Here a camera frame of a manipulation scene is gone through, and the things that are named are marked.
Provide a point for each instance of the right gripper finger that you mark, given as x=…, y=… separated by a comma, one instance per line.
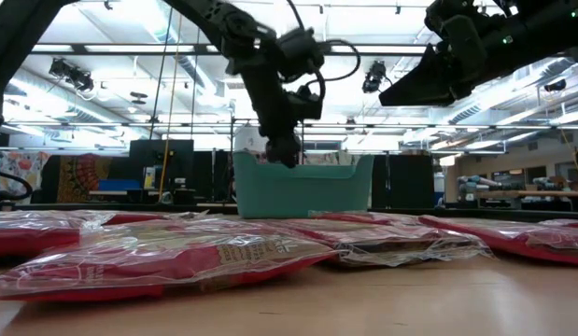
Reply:
x=428, y=88

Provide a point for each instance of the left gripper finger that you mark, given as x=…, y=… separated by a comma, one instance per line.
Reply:
x=292, y=151
x=275, y=150

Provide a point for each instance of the red popcorn bag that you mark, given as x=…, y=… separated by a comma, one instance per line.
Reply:
x=27, y=240
x=386, y=245
x=288, y=227
x=363, y=217
x=130, y=270
x=512, y=242
x=568, y=224

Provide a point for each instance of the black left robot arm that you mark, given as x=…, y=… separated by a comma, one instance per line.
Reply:
x=13, y=37

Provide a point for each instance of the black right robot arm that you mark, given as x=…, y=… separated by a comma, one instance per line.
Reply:
x=550, y=32

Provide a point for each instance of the teal plastic basket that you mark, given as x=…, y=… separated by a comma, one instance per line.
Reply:
x=293, y=196

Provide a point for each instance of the black partition panel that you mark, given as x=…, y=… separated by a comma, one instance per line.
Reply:
x=405, y=182

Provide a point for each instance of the wooden background table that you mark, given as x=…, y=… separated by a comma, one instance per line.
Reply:
x=526, y=193

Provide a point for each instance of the blue box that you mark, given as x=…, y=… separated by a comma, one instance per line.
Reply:
x=118, y=185

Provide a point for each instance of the red yellow patterned cloth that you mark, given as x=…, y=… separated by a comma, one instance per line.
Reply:
x=83, y=177

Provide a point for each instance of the floral colourful cloth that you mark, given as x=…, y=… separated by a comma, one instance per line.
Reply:
x=22, y=168

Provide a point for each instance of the black ceiling camera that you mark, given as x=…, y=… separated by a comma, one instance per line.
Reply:
x=71, y=74
x=375, y=77

